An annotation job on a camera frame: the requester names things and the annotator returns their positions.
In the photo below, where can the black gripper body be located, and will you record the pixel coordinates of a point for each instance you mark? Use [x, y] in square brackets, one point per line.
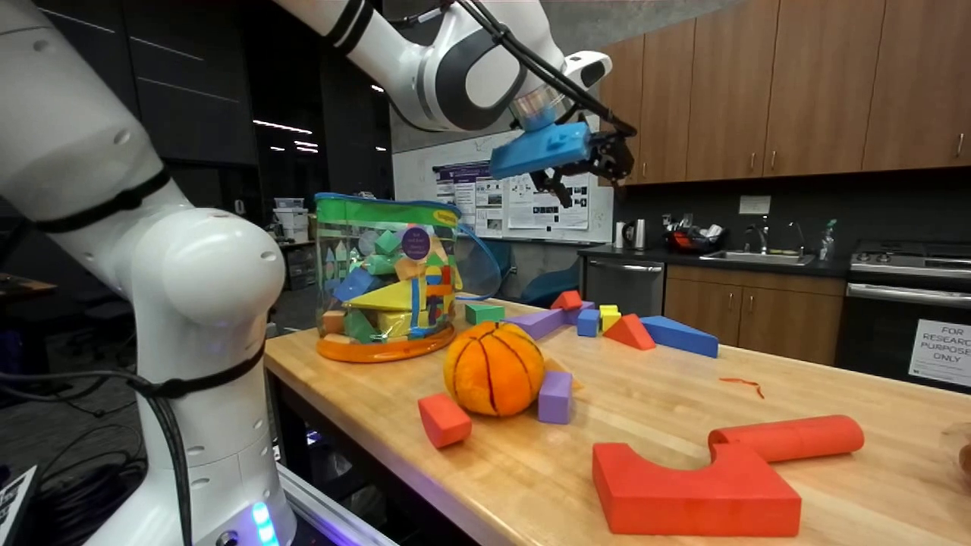
[554, 190]

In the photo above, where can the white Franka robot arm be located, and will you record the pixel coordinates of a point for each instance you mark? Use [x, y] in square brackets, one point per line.
[202, 284]

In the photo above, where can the small red foam block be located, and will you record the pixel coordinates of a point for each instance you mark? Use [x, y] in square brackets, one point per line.
[567, 301]

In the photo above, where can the large purple foam block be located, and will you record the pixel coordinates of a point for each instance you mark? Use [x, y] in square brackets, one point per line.
[537, 324]

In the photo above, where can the small blue foam block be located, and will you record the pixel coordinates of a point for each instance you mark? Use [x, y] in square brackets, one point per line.
[586, 324]

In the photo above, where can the yellow foam block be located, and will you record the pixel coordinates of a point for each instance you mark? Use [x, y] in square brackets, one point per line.
[610, 317]

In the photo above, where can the green foam block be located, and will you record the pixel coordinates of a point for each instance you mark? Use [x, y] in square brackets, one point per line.
[482, 313]

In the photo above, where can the red foam triangle block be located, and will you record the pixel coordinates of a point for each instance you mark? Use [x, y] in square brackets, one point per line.
[628, 336]

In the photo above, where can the clear jar of toy blocks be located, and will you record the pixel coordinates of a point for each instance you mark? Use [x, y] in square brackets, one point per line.
[383, 284]

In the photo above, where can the blue foam flat block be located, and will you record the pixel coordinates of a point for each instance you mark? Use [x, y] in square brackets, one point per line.
[682, 336]

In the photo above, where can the small purple foam block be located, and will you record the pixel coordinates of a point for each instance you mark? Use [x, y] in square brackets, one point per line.
[556, 400]

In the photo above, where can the red wooden block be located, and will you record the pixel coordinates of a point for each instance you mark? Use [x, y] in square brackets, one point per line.
[444, 420]

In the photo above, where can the red foam L-shaped block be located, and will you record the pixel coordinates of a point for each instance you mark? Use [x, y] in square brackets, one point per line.
[686, 503]

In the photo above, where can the red foam cylinder block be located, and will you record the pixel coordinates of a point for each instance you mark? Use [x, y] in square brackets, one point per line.
[798, 439]

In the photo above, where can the printed poster sheet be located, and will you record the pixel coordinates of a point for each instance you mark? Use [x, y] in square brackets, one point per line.
[517, 202]

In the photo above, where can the blue lounge chair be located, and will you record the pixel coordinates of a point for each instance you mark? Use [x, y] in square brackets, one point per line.
[546, 275]

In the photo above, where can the stainless steel dishwasher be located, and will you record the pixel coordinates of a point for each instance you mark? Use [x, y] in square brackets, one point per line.
[623, 287]

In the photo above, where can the orange plush basketball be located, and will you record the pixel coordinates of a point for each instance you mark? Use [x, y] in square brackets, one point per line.
[494, 369]

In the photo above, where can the kitchen sink with faucet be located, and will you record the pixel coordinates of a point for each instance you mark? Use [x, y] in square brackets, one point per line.
[760, 255]

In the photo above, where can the wooden lower kitchen cabinet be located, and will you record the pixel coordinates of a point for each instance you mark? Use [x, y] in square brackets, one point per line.
[754, 313]

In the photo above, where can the wooden upper kitchen cabinets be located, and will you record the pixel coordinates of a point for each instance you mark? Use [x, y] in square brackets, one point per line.
[798, 86]

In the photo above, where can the small orange rubber band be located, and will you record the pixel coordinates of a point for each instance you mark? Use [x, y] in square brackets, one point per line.
[744, 384]

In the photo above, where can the clear soap bottle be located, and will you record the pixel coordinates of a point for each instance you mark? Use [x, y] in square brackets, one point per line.
[826, 244]

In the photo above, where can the stainless steel stove oven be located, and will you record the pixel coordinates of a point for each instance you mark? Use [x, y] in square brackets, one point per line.
[905, 291]

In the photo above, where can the white paper sign on oven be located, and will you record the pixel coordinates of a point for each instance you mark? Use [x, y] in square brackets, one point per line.
[943, 352]

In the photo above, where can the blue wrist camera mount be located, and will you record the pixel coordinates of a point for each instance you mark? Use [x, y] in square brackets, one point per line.
[542, 149]

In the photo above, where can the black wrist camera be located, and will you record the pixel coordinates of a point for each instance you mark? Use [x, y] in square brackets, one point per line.
[614, 155]

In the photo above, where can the white wall outlet plate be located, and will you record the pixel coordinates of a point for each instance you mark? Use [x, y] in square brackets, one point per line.
[754, 204]

